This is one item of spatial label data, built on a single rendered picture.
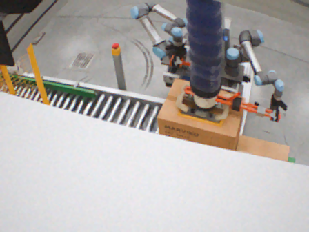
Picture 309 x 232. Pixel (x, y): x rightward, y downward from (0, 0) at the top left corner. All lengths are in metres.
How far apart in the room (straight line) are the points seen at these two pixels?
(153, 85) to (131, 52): 0.68
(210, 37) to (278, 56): 2.98
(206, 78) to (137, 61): 2.37
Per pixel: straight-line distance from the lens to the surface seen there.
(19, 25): 0.53
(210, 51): 2.31
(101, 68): 4.80
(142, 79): 4.55
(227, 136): 2.72
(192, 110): 2.77
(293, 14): 0.32
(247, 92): 4.16
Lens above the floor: 3.27
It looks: 51 degrees down
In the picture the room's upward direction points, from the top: 6 degrees counter-clockwise
